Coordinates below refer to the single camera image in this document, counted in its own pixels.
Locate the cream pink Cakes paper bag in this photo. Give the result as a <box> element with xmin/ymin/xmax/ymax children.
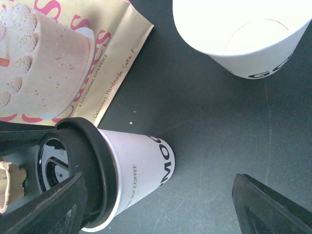
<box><xmin>0</xmin><ymin>0</ymin><xmax>154</xmax><ymax>125</ymax></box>

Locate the black plastic cup lid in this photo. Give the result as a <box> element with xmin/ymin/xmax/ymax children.
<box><xmin>36</xmin><ymin>117</ymin><xmax>117</xmax><ymax>229</ymax></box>

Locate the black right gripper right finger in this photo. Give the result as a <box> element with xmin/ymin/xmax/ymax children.
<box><xmin>232</xmin><ymin>174</ymin><xmax>312</xmax><ymax>234</ymax></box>

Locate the single white paper cup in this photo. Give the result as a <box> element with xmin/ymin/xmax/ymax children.
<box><xmin>83</xmin><ymin>129</ymin><xmax>175</xmax><ymax>233</ymax></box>

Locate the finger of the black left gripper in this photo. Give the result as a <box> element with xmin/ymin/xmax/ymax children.
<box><xmin>0</xmin><ymin>122</ymin><xmax>56</xmax><ymax>156</ymax></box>

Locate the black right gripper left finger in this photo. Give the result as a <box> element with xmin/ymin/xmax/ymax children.
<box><xmin>0</xmin><ymin>173</ymin><xmax>87</xmax><ymax>234</ymax></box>

